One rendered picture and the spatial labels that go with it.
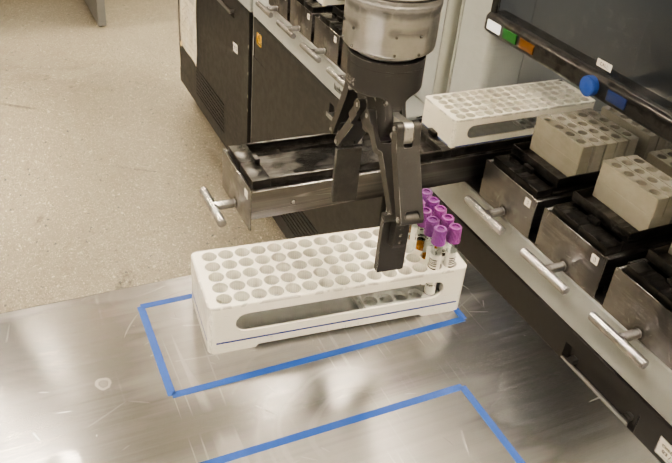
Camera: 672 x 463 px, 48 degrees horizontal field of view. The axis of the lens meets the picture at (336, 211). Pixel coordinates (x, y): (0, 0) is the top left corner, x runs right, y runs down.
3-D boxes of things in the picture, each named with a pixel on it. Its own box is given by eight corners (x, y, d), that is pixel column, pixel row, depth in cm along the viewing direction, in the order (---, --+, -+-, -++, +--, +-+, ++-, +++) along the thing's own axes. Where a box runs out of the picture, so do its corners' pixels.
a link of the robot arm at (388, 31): (367, 5, 63) (360, 71, 66) (462, 2, 66) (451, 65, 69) (331, -27, 70) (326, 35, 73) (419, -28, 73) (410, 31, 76)
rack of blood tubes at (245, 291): (423, 259, 96) (431, 219, 92) (460, 309, 88) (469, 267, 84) (190, 295, 86) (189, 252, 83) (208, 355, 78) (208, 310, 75)
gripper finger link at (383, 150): (398, 109, 75) (404, 105, 74) (417, 218, 74) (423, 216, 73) (362, 111, 74) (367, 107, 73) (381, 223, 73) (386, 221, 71)
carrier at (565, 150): (584, 180, 116) (595, 146, 113) (574, 182, 116) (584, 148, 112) (538, 146, 125) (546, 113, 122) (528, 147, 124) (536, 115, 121)
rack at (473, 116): (553, 109, 142) (561, 78, 139) (588, 132, 135) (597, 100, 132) (418, 128, 131) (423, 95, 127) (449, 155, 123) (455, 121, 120)
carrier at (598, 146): (596, 178, 117) (607, 144, 114) (586, 180, 116) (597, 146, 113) (550, 144, 126) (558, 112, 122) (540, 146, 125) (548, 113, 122)
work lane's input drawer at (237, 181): (553, 133, 149) (564, 92, 144) (600, 167, 139) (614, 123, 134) (195, 191, 120) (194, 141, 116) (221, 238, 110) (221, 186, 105)
